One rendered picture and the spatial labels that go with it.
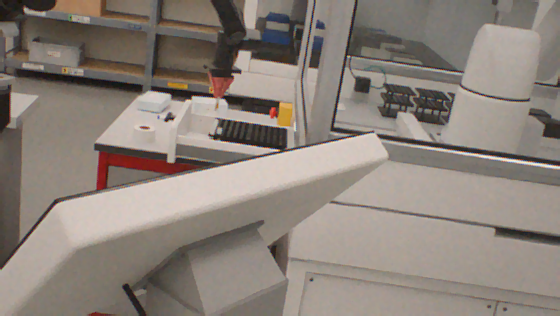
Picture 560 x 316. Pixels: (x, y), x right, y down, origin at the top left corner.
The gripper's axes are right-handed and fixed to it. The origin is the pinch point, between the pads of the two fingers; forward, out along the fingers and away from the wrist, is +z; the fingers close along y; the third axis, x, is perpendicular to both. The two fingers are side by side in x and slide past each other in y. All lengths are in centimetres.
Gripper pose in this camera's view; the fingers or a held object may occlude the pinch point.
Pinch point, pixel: (218, 96)
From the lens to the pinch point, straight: 195.5
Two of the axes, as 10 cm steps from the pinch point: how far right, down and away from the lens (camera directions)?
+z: -1.7, 9.3, 3.3
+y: 8.6, -0.2, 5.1
